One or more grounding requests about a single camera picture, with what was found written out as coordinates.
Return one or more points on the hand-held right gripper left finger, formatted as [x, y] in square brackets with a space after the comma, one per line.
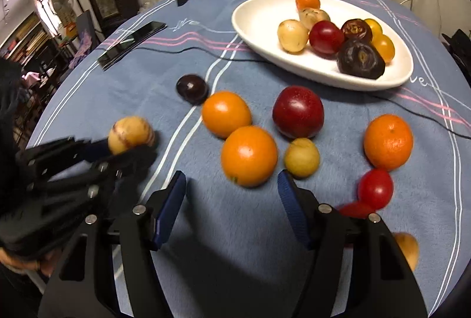
[171, 207]

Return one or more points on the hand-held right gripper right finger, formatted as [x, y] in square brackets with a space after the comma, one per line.
[292, 207]

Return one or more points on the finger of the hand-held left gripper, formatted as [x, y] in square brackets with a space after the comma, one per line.
[97, 150]
[128, 163]

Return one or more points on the yellow plum with brown marks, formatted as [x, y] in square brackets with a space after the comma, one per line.
[128, 132]

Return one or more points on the dark mangosteen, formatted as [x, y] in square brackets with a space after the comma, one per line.
[360, 58]

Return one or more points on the pale yellow round plum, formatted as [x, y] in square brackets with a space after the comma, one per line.
[292, 35]

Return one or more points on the red cherry tomato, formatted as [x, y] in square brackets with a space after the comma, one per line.
[375, 189]
[353, 210]
[325, 38]

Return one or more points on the small yellow-orange kumquat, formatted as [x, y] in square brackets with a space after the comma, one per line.
[383, 47]

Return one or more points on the brown wrinkled passion fruit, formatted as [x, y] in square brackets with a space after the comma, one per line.
[356, 30]

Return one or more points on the white oval plate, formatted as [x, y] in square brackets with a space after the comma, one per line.
[257, 20]

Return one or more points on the speckled yellow-brown plum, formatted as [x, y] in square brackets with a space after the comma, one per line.
[314, 16]

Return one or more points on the yellow cherry tomato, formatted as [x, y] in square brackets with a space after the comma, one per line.
[375, 26]

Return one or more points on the large orange mandarin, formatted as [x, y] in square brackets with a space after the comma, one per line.
[307, 0]

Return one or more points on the person's left hand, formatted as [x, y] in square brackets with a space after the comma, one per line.
[22, 263]

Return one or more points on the small dull yellow plum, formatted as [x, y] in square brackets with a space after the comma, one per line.
[301, 158]

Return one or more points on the smooth orange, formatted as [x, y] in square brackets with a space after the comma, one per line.
[249, 156]
[226, 114]

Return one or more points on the large red apple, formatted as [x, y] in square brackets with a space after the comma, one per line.
[298, 112]

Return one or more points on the small dark purple plum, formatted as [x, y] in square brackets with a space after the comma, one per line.
[192, 88]

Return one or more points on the black smartphone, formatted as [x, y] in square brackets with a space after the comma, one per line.
[128, 44]

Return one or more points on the yellow-orange apricot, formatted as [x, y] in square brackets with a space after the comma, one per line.
[408, 248]

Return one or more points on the cluttered shelf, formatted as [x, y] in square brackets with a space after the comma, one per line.
[29, 42]

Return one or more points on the black desk rack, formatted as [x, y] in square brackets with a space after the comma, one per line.
[460, 46]

